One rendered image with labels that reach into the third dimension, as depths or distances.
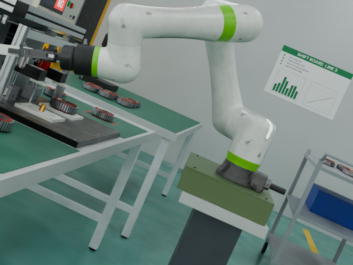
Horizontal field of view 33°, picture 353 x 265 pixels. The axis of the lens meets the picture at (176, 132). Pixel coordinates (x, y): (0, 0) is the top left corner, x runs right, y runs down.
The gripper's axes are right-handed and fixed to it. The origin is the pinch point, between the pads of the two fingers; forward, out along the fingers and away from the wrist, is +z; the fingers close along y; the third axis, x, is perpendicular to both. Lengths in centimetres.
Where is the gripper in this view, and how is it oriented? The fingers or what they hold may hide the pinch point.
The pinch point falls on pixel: (7, 49)
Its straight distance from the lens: 187.9
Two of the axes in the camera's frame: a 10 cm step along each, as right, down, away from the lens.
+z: -9.9, -1.3, -0.1
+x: -1.3, 9.9, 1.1
